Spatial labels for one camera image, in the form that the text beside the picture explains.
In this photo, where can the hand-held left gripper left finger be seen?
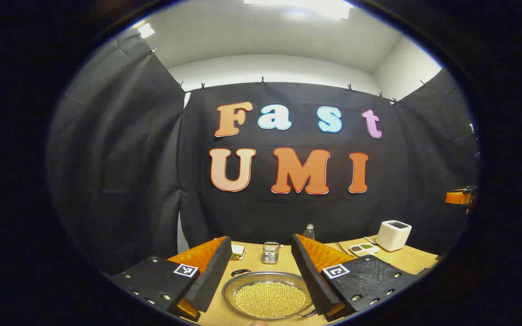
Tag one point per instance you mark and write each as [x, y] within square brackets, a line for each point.
[213, 276]

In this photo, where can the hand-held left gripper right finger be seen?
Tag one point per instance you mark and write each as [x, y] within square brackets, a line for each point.
[311, 280]

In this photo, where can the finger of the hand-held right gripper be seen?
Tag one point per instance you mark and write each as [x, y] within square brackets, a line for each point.
[456, 197]

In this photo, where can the pile of yellow soybeans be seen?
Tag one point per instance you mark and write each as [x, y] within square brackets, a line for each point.
[270, 299]

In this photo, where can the sandwich on white plate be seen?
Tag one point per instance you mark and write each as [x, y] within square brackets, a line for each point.
[238, 251]

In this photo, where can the clear plastic water bottle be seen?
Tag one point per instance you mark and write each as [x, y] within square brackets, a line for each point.
[309, 232]

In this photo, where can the white sectioned dish with beans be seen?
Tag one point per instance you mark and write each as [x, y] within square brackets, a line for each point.
[363, 248]

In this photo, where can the white spoon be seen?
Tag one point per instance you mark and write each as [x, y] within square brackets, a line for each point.
[370, 240]

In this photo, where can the white box appliance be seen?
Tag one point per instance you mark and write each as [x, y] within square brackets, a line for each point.
[392, 235]

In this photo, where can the black backdrop cloth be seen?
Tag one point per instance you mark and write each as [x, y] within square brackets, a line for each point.
[120, 181]

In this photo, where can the large ceiling light panel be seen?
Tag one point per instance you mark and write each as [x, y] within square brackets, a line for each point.
[306, 7]

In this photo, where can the small ceiling light panel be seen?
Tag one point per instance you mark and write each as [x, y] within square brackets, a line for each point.
[146, 30]

